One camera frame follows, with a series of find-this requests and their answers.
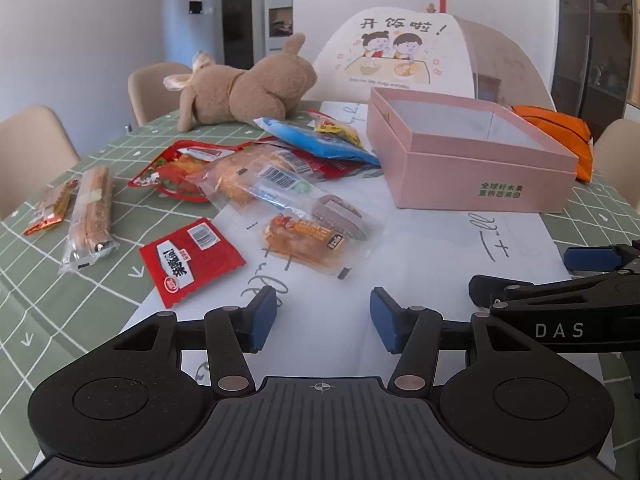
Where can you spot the clear orange cracker packet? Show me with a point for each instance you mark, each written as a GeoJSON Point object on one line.
{"type": "Point", "coordinates": [235, 177]}

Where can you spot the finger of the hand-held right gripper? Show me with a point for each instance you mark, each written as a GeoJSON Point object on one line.
{"type": "Point", "coordinates": [487, 289]}
{"type": "Point", "coordinates": [582, 259]}

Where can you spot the clear brown biscuit packet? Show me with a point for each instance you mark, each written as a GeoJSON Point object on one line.
{"type": "Point", "coordinates": [335, 210]}

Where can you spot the yellow snack packet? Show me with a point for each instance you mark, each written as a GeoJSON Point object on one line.
{"type": "Point", "coordinates": [335, 127]}

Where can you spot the red chicken feet packet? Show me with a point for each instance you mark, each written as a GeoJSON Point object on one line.
{"type": "Point", "coordinates": [165, 170]}

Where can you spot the pink cardboard box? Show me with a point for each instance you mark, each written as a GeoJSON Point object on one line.
{"type": "Point", "coordinates": [450, 180]}

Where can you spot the orange zip pouch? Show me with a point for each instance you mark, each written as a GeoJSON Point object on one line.
{"type": "Point", "coordinates": [560, 125]}

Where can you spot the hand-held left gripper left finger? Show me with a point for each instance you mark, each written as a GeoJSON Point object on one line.
{"type": "Point", "coordinates": [262, 317]}

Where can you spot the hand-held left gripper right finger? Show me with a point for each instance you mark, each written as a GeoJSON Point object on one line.
{"type": "Point", "coordinates": [382, 317]}

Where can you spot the white paper table runner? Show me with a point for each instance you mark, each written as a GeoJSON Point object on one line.
{"type": "Point", "coordinates": [425, 260]}

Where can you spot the blue snack packet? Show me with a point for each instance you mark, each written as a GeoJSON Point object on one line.
{"type": "Point", "coordinates": [310, 140]}

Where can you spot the red square snack packet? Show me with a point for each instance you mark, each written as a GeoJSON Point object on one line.
{"type": "Point", "coordinates": [200, 265]}

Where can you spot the long sausage bread packet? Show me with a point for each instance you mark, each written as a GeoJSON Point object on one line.
{"type": "Point", "coordinates": [90, 210]}

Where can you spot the cartoon print mesh food cover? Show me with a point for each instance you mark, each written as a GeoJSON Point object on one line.
{"type": "Point", "coordinates": [400, 25]}

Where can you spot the black wall switch panel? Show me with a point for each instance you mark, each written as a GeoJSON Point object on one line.
{"type": "Point", "coordinates": [196, 6]}

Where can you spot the red snack packet white oval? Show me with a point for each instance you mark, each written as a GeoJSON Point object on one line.
{"type": "Point", "coordinates": [345, 167]}

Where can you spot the beige dining chair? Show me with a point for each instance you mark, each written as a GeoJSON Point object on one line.
{"type": "Point", "coordinates": [30, 145]}
{"type": "Point", "coordinates": [620, 155]}
{"type": "Point", "coordinates": [155, 85]}

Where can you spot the brown plush bunny toy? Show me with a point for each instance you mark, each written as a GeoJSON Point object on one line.
{"type": "Point", "coordinates": [250, 90]}

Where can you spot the orange dried tofu packet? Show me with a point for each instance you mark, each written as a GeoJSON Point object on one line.
{"type": "Point", "coordinates": [300, 240]}

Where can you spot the small wafer packet red edge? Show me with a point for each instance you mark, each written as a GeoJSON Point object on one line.
{"type": "Point", "coordinates": [55, 202]}

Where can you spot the dark glass display cabinet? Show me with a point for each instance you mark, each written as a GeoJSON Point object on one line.
{"type": "Point", "coordinates": [600, 35]}

